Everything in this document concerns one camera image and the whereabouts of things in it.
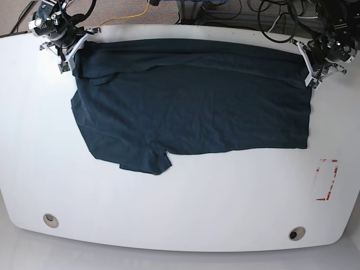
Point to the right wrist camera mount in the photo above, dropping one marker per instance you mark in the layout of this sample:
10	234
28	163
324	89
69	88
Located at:
65	58

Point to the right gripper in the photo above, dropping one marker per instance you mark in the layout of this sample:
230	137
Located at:
64	42

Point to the table cable grommet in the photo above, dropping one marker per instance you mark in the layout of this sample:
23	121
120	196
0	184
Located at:
297	233
50	220

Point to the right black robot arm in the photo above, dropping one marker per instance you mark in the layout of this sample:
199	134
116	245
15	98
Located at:
52	22

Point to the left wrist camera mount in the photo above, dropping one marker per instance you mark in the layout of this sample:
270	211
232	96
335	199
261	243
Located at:
314	80

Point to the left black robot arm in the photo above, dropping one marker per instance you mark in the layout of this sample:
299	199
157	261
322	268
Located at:
339	41

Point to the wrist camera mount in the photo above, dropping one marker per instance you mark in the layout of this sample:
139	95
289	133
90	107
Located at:
65	58
314	80

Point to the dark blue t-shirt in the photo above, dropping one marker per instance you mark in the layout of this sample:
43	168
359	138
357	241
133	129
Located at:
138	101

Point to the right table cable grommet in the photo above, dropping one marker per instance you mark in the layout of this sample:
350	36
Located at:
297	233

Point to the left table cable grommet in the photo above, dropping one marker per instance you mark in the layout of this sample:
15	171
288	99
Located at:
50	220

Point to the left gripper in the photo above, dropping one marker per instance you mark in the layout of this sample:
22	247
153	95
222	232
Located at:
321	64

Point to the red tape rectangle marking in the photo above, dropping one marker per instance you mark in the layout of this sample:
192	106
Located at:
325	178

